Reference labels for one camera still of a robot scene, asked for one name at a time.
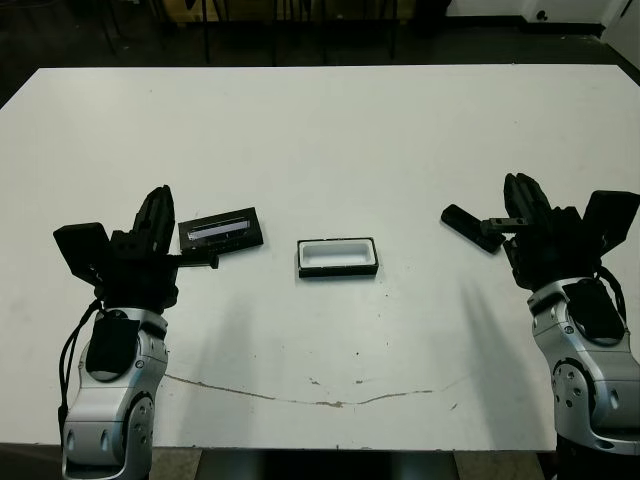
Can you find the grey right robot leg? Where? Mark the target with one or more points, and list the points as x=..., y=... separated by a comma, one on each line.
x=425, y=467

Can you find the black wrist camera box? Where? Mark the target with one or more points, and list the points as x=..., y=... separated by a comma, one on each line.
x=612, y=220
x=80, y=250

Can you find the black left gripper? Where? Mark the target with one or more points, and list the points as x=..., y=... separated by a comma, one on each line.
x=140, y=280

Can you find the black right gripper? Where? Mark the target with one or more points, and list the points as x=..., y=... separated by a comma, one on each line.
x=550, y=250

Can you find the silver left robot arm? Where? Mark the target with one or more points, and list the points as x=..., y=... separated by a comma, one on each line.
x=115, y=400

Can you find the black box base white insert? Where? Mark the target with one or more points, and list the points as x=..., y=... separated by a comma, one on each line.
x=335, y=272

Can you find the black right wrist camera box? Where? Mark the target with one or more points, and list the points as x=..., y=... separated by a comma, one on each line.
x=612, y=220

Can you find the black slim camera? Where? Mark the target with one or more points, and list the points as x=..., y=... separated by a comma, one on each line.
x=460, y=217

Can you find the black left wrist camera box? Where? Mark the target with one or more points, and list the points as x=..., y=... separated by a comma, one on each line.
x=80, y=250

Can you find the grey robot leg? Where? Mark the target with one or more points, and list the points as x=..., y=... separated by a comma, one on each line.
x=425, y=467
x=230, y=467

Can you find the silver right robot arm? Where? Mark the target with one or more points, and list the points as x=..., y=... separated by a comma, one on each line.
x=575, y=375

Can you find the grey left robot leg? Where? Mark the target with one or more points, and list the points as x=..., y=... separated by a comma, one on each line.
x=230, y=467

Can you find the black printed box lid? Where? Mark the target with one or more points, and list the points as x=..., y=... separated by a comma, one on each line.
x=225, y=230

